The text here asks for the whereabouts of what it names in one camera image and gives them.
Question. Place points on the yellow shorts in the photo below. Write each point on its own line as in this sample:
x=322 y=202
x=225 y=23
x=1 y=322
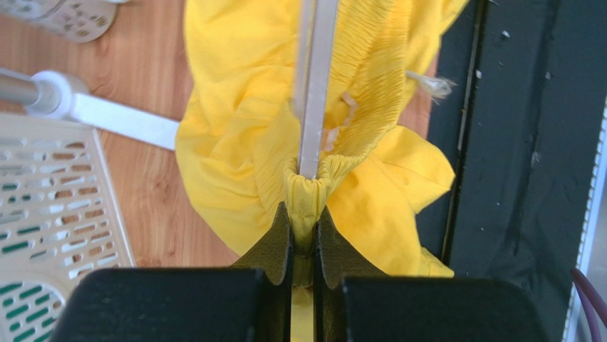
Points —
x=236 y=145

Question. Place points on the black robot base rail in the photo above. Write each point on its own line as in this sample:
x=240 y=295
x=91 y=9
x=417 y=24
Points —
x=521 y=129

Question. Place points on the white clothes rack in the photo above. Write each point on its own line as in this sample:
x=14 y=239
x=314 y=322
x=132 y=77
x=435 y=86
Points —
x=59 y=96

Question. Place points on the white mug with yellow interior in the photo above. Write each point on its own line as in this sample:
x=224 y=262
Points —
x=80 y=21

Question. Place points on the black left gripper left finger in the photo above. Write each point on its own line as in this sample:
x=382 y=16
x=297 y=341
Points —
x=247 y=301

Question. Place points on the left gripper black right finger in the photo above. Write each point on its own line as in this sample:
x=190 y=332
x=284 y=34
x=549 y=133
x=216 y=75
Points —
x=355 y=301

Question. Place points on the white perforated file holder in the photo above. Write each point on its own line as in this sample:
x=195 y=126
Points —
x=60 y=220

